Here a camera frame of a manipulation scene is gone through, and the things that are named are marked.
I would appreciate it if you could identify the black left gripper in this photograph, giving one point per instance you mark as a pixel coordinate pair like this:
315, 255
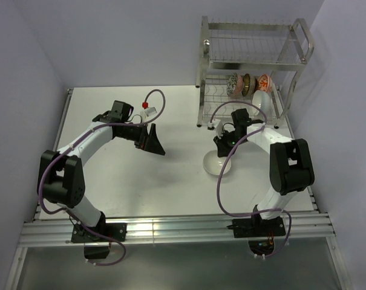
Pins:
149, 142

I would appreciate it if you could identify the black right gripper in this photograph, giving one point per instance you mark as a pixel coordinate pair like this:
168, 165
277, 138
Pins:
223, 150

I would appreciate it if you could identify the black white floral bowl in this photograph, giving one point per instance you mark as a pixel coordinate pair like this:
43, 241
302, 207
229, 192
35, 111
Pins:
234, 85

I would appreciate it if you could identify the brown glazed bowl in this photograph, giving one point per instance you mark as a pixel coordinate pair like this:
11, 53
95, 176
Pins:
250, 85

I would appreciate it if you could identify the orange patterned bowl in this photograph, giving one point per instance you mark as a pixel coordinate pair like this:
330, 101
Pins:
265, 83

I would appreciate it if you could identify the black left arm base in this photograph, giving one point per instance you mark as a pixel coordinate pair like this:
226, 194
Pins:
97, 245

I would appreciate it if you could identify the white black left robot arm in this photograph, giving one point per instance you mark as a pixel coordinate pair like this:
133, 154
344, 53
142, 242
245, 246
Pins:
61, 178

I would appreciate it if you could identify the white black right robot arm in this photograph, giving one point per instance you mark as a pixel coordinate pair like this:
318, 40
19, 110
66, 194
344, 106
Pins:
290, 164

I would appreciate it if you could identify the stainless steel dish rack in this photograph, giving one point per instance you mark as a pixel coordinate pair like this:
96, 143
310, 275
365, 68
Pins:
280, 50

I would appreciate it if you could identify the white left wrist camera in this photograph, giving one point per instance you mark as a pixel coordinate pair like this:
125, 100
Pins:
147, 112

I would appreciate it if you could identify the aluminium mounting rail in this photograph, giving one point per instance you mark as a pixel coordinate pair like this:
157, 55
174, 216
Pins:
184, 229

